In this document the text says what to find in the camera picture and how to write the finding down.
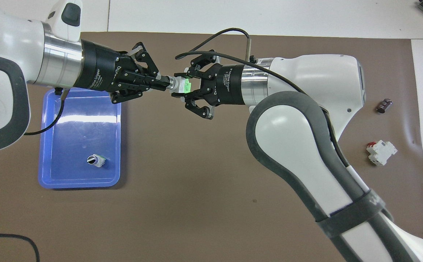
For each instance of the small black cylindrical component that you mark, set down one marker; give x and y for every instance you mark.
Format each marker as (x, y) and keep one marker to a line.
(384, 105)

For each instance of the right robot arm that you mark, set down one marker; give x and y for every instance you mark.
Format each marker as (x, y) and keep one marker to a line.
(313, 120)

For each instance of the blue plastic tray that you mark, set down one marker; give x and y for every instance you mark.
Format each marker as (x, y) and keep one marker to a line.
(80, 138)

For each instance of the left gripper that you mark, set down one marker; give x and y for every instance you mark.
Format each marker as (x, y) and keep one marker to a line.
(100, 69)

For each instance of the white green rotary switch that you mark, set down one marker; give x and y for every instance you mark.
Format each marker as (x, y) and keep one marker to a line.
(181, 85)
(96, 160)

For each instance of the white red switch block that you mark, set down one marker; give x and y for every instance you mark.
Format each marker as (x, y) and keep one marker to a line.
(381, 152)

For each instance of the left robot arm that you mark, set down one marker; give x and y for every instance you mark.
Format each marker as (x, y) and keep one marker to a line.
(4, 43)

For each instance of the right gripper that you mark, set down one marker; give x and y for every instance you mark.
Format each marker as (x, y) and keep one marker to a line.
(226, 85)

